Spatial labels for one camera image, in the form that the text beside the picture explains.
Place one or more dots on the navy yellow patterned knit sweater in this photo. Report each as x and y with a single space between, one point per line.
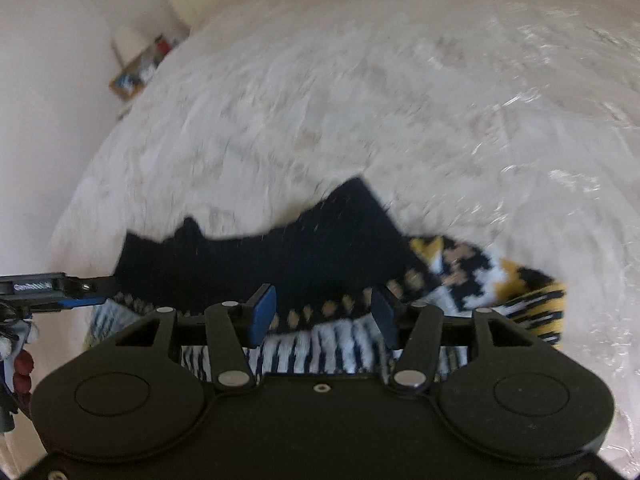
324 267

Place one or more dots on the white floral bedspread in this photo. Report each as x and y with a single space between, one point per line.
511 124

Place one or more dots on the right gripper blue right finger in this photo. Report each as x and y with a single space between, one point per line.
414 331

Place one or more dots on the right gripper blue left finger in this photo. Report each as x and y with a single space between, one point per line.
232 327

